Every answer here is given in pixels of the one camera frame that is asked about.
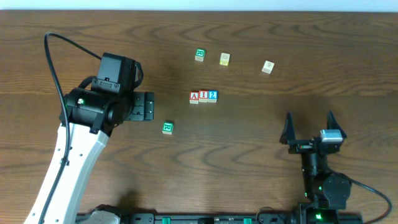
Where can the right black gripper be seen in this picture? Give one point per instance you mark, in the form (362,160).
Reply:
(310,145)

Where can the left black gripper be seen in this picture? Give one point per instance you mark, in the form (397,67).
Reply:
(144,106)

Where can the red letter A block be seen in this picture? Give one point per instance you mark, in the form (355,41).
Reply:
(194,97)

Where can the red letter I block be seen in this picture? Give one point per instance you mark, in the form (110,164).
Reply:
(203,96)

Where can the blue number 2 block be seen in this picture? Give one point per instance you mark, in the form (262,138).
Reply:
(212,96)

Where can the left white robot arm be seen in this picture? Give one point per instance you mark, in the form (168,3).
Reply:
(84,131)

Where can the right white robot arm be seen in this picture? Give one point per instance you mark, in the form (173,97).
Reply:
(327,192)

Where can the near green R block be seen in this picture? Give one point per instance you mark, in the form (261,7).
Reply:
(167,128)

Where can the plain wooden letter block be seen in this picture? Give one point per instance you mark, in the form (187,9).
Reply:
(268,67)

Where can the far green letter block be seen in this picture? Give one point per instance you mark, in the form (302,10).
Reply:
(200,55)

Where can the yellow letter block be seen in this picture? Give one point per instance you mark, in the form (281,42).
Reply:
(224,59)

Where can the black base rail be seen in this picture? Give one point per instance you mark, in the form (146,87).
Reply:
(266,215)

